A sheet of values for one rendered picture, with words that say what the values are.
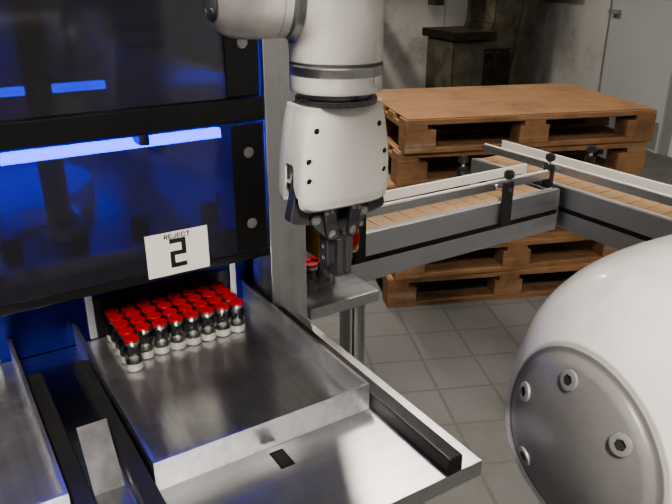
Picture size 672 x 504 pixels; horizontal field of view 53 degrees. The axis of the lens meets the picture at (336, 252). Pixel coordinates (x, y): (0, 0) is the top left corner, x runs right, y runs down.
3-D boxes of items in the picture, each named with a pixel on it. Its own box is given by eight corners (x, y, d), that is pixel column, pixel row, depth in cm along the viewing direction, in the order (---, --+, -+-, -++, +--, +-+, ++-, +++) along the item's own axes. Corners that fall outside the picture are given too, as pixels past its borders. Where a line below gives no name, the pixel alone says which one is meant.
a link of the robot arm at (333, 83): (353, 54, 66) (353, 85, 68) (272, 60, 62) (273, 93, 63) (405, 63, 60) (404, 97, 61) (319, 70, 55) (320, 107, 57)
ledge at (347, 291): (269, 287, 117) (269, 277, 116) (334, 271, 123) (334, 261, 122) (310, 320, 106) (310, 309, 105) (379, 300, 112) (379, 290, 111)
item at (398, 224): (279, 308, 113) (276, 219, 107) (240, 276, 125) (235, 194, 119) (561, 231, 147) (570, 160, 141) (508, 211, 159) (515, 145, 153)
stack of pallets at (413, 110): (549, 229, 387) (568, 81, 356) (629, 288, 315) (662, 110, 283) (349, 243, 368) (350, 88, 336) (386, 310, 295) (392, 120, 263)
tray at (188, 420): (75, 345, 95) (72, 323, 93) (245, 300, 108) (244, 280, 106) (156, 491, 68) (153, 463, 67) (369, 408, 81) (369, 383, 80)
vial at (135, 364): (124, 366, 89) (120, 336, 87) (140, 362, 90) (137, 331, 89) (129, 374, 88) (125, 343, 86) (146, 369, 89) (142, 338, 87)
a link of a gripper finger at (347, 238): (354, 197, 69) (354, 258, 72) (328, 202, 67) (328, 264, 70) (373, 206, 66) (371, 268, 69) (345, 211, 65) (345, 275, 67)
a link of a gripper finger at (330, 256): (326, 203, 67) (327, 265, 70) (298, 208, 66) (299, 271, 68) (344, 212, 65) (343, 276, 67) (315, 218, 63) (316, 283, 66)
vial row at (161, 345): (119, 359, 91) (114, 328, 89) (241, 324, 100) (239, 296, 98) (124, 366, 89) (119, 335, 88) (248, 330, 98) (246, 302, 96)
